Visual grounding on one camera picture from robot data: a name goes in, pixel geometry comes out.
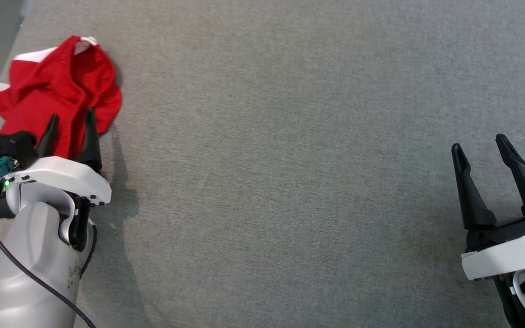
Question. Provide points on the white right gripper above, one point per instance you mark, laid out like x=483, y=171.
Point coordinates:
x=513, y=250

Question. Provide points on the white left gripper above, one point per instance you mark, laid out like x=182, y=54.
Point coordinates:
x=71, y=177

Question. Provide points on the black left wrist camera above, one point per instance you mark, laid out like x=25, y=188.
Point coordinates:
x=12, y=146

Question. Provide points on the red garment white stripes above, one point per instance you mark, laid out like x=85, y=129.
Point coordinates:
x=62, y=86

